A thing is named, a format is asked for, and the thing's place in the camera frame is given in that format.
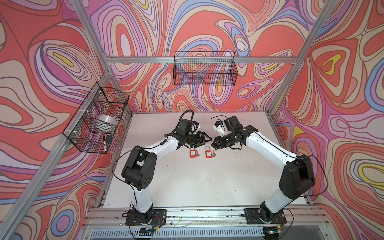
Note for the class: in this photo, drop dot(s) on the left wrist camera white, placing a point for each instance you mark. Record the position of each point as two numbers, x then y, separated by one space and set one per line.
195 127

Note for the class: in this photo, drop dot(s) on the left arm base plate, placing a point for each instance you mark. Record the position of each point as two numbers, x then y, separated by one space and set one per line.
156 217

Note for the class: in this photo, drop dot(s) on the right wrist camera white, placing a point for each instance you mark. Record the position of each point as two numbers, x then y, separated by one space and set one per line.
220 128

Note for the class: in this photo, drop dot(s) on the black wire basket back wall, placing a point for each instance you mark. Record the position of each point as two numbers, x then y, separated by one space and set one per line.
205 68

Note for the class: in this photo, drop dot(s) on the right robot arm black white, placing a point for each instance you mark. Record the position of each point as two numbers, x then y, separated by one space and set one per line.
297 171

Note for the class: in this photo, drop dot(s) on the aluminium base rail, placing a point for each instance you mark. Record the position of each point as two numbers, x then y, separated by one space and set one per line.
300 222

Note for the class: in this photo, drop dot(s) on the red padlock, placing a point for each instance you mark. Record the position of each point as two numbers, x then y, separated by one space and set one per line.
194 153
209 153

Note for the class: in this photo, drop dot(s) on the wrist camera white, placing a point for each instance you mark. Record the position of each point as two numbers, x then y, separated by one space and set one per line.
220 128
195 127

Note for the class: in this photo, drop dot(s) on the black wire basket wall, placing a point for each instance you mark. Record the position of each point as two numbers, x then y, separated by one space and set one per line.
100 115
205 68

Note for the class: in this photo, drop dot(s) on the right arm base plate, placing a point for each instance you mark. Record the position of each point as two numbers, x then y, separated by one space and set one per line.
263 216

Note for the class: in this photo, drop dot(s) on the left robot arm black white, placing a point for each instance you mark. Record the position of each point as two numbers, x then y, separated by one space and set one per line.
139 169

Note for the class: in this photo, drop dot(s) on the black wire basket left wall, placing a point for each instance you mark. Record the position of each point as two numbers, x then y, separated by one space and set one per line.
100 115

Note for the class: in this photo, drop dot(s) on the black marker in basket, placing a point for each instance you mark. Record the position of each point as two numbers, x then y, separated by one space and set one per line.
105 145

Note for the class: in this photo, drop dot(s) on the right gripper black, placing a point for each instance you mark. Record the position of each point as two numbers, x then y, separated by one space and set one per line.
218 143

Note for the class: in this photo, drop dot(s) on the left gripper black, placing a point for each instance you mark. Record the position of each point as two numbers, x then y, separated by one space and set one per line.
201 139

